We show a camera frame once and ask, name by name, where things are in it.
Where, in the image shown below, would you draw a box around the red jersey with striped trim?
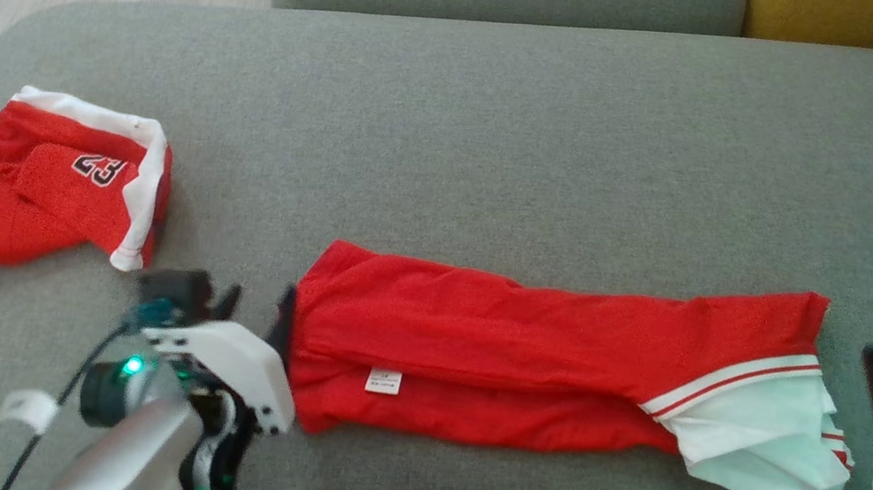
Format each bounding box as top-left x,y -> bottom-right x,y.
271,203 -> 873,490

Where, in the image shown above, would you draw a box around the red shorts with white trim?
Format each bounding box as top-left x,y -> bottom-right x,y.
0,80 -> 186,367

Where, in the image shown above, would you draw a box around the white left cable tag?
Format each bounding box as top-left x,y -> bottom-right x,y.
0,381 -> 62,435

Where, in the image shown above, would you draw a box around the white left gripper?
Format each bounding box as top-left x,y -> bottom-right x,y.
128,259 -> 318,440

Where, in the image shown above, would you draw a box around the black left cable, blue plug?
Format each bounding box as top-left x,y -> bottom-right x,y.
1,275 -> 179,490

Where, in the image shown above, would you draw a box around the grey sofa seat cushion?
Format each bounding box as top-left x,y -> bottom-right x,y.
0,0 -> 873,490

